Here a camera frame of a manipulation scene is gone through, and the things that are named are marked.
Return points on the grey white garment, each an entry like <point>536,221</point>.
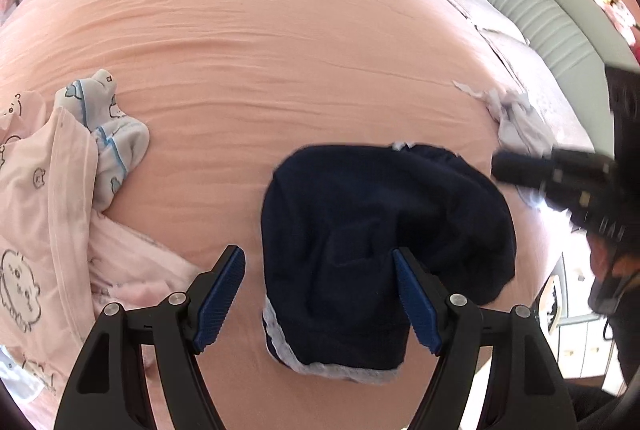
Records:
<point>517,122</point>

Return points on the navy shorts with white stripes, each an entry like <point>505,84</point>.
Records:
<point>380,250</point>

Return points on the white drawer cabinet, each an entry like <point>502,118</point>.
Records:
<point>582,345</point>

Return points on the white cloth scrap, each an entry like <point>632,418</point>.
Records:
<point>467,88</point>

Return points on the pink printed garment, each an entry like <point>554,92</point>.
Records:
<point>45,210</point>

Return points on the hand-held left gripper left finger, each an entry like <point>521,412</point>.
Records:
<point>220,301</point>

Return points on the light blue printed garment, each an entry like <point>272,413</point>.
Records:
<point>107,129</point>

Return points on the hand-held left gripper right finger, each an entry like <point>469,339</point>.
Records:
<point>417,306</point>

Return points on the pink plush toy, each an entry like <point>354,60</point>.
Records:
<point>624,17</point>

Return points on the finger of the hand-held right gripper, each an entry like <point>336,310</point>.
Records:
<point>520,169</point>

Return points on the bed with pink sheet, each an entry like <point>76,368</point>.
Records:
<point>260,49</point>

